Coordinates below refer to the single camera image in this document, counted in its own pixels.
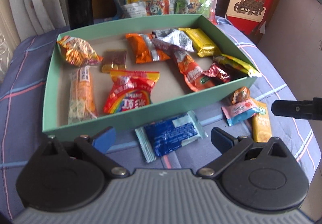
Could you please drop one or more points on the yellow gold snack packet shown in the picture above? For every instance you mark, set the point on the yellow gold snack packet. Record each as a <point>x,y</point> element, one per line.
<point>203,45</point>

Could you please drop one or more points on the blue white wafer packet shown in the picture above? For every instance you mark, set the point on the blue white wafer packet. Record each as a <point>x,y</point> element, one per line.
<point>168,135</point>

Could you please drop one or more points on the orange patterned crinkled snack bag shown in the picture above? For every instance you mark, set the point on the orange patterned crinkled snack bag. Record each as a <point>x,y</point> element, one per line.
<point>78,52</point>

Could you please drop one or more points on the orange mango snack packet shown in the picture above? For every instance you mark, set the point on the orange mango snack packet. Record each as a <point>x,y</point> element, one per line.
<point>261,123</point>

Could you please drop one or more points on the blue plaid cushion cover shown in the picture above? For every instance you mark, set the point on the blue plaid cushion cover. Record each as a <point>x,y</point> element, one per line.
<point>22,95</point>

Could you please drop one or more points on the yellow green small packet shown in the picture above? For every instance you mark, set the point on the yellow green small packet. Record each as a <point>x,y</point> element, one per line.
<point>237,64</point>

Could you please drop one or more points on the maroon gold candy packet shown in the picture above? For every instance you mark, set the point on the maroon gold candy packet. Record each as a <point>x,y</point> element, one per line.
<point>113,60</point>

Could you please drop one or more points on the green cardboard box tray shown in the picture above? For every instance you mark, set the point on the green cardboard box tray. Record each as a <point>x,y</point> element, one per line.
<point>170,95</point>

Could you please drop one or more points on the white lace curtain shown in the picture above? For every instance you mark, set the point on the white lace curtain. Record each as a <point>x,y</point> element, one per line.
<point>21,19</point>

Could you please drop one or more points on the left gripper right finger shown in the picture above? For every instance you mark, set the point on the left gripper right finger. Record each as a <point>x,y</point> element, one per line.
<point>233,150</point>

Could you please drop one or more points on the red foil patterned packet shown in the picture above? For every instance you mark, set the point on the red foil patterned packet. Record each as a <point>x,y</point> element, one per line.
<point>218,72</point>

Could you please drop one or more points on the pink blue vitamin packet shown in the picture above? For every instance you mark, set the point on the pink blue vitamin packet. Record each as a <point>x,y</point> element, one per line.
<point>241,111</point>

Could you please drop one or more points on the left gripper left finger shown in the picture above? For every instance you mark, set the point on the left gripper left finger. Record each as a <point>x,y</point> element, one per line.
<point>84,157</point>

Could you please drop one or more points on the orange cracker stick packet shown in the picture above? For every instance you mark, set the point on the orange cracker stick packet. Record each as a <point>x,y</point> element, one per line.
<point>81,98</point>

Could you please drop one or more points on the red rainbow skittles bag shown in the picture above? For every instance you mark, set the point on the red rainbow skittles bag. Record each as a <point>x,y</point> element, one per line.
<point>130,90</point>

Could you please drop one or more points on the orange round jelly cup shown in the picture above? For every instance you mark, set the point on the orange round jelly cup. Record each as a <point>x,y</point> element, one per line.
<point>240,95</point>

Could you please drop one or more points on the orange silver snack packet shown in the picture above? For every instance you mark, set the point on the orange silver snack packet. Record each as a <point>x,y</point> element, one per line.
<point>144,49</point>

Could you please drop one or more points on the red orange sausage packet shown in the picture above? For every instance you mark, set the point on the red orange sausage packet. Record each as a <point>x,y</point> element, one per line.
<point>193,74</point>

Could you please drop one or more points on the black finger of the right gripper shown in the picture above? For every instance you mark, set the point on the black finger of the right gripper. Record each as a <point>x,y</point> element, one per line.
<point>307,109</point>

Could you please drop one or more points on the grey white crinkled packet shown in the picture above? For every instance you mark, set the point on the grey white crinkled packet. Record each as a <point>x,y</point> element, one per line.
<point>171,40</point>

